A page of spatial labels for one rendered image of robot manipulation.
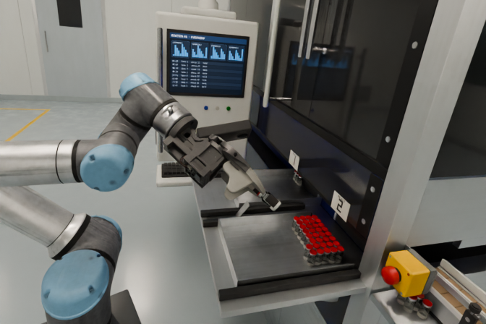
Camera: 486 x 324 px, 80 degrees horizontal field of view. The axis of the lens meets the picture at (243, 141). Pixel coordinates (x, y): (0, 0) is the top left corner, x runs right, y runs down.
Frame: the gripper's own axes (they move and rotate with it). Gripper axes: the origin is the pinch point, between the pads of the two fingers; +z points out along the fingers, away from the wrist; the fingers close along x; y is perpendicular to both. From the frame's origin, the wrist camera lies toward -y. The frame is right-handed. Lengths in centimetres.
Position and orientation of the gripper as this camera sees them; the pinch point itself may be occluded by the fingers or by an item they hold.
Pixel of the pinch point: (259, 188)
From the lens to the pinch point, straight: 57.2
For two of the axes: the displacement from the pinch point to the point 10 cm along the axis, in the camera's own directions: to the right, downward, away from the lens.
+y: -6.6, 6.2, -4.2
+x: 1.5, -4.4, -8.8
